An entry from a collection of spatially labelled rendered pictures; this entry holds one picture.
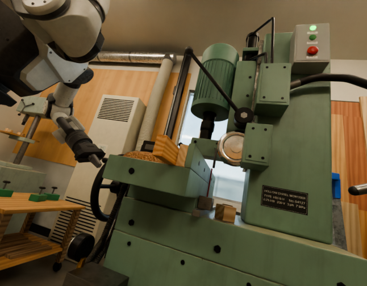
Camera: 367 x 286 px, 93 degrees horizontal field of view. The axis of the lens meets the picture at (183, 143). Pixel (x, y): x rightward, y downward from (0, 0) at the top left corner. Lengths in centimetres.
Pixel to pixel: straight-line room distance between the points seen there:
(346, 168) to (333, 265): 172
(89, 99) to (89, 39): 257
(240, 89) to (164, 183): 51
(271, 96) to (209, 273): 50
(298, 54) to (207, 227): 61
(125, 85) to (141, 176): 246
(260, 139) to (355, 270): 32
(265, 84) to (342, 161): 164
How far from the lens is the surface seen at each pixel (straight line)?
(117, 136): 211
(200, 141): 71
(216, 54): 86
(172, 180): 38
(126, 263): 57
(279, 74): 65
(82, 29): 47
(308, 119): 69
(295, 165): 63
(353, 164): 225
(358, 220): 196
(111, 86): 293
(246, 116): 59
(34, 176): 271
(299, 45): 76
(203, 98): 73
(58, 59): 78
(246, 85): 77
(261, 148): 52
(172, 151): 36
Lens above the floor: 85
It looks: 15 degrees up
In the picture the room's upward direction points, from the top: 13 degrees clockwise
